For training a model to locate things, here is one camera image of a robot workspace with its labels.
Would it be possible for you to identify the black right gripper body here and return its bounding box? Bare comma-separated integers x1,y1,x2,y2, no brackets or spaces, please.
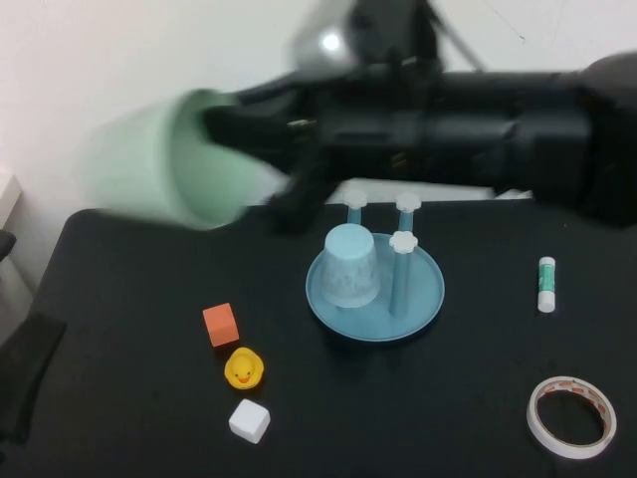
271,64,439,235

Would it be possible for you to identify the white green glue stick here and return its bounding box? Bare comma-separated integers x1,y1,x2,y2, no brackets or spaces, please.
536,256,556,314

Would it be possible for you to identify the pale green plastic cup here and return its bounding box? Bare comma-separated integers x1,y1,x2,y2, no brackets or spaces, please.
74,88,261,231

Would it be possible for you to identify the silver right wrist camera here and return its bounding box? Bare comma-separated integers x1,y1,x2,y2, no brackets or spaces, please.
290,0,444,71

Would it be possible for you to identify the black camera cable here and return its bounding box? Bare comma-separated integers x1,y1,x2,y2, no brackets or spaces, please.
427,4,484,69

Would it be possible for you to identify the orange foam cube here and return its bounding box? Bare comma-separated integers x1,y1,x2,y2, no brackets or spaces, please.
202,302,241,349

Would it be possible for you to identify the yellow rubber duck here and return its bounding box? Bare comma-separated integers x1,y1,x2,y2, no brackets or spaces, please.
223,347,266,390

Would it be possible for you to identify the light blue plastic cup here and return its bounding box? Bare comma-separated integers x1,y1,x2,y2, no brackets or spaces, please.
321,223,378,310

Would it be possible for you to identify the blue cup stand with posts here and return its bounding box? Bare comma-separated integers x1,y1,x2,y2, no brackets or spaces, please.
305,187,446,344

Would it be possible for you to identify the white foam cube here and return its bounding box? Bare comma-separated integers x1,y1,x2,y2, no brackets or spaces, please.
228,398,272,445

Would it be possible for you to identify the white double-sided tape roll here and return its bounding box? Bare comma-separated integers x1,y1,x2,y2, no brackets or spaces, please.
526,375,618,460

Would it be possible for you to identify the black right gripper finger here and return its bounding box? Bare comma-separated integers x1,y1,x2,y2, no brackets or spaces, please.
233,74,319,109
201,104,319,156

